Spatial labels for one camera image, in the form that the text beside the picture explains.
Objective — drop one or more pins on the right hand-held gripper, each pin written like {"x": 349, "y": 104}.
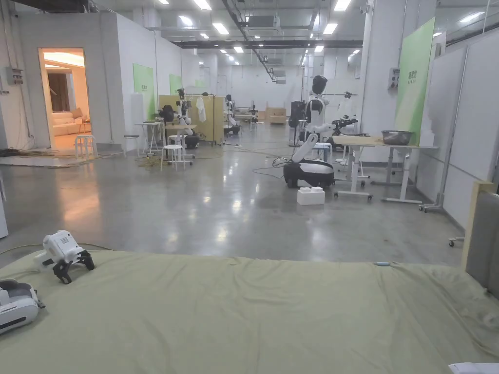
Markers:
{"x": 477, "y": 369}

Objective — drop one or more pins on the grey padded headboard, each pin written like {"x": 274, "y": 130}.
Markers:
{"x": 485, "y": 241}

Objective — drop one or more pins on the white foam box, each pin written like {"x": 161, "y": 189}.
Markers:
{"x": 310, "y": 196}

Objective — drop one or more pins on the bed with pale green sheet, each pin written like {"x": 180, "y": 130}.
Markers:
{"x": 234, "y": 311}

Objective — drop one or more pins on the green and white banner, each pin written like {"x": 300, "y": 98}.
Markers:
{"x": 415, "y": 78}

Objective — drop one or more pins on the white humanoid robot, wheeled base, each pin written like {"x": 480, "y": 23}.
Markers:
{"x": 314, "y": 117}

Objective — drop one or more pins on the wooden crate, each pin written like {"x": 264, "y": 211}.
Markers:
{"x": 276, "y": 116}

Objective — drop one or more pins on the white robot at desk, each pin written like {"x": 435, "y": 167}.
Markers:
{"x": 230, "y": 111}
{"x": 183, "y": 117}

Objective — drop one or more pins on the white hanging shirt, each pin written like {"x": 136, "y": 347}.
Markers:
{"x": 200, "y": 109}

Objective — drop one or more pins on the spare white hand-held gripper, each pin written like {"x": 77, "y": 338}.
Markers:
{"x": 62, "y": 243}

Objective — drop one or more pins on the beige sofa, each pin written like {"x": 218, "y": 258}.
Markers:
{"x": 66, "y": 122}

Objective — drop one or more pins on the grey wall switch box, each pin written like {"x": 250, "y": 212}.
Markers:
{"x": 394, "y": 78}
{"x": 14, "y": 75}

